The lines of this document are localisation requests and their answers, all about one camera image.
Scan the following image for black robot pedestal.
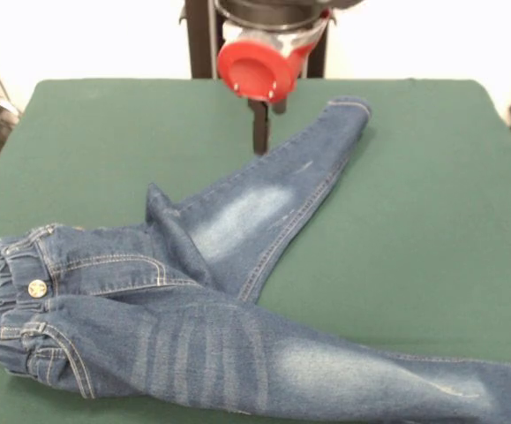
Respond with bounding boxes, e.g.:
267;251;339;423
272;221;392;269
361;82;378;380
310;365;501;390
177;0;336;80

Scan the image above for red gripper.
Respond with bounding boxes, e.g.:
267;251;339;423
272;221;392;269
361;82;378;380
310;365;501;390
217;8;334;155

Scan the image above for dark green table cloth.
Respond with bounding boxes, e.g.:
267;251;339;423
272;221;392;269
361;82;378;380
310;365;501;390
0;77;511;424

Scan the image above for blue denim jeans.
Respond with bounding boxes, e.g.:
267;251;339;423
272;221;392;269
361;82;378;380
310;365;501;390
0;95;511;424

